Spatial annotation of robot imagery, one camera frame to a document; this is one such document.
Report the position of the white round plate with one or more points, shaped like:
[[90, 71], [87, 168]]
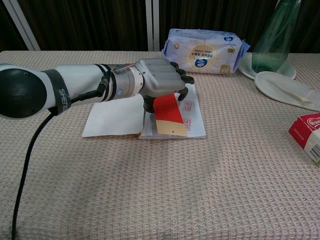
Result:
[[246, 69]]

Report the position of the open white notebook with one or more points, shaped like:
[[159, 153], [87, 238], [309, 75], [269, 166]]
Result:
[[112, 120]]

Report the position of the green spray bottle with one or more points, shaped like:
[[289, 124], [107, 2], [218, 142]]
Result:
[[272, 45]]

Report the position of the white disposable slipper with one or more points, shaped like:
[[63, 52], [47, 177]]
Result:
[[282, 87]]

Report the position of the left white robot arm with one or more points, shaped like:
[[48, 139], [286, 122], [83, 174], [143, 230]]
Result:
[[80, 77]]

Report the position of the blue tissue pack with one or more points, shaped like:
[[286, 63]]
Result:
[[205, 52]]

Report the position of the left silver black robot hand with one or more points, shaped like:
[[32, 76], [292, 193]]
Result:
[[160, 75]]

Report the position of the dark pleated curtain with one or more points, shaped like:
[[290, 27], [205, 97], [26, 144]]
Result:
[[87, 25], [212, 15]]

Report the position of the white partition post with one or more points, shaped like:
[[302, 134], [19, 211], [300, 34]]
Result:
[[22, 25], [152, 25]]

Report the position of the red green snack box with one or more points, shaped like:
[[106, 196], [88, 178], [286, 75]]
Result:
[[306, 132]]

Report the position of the beige waffle tablecloth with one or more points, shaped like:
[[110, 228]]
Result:
[[175, 180]]

